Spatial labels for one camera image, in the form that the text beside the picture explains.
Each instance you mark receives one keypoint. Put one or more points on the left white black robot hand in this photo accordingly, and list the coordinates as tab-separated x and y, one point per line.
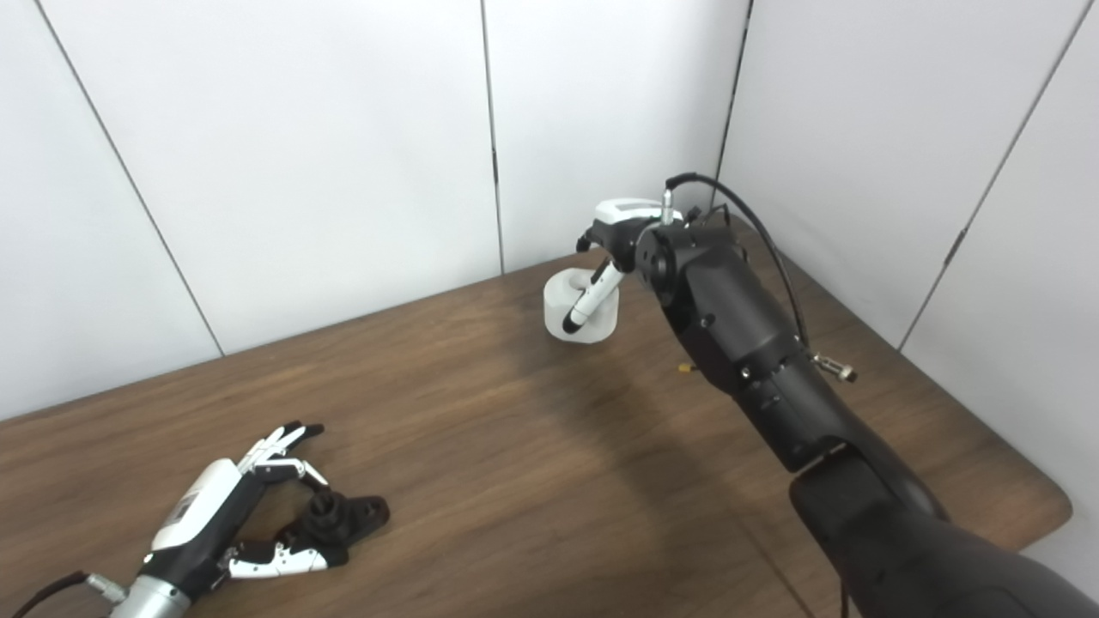
202	506

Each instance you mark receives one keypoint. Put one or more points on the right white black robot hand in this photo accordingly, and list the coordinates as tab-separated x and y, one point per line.
627	215

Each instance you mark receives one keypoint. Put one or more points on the round white plastic piece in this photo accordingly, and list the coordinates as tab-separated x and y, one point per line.
556	309

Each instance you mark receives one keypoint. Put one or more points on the black flanged holder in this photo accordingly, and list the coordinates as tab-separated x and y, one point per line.
343	515

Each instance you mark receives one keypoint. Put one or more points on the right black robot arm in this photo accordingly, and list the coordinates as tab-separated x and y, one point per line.
738	318

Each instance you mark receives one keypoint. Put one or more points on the black wall panel hinge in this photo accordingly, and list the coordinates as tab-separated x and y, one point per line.
494	167
953	245

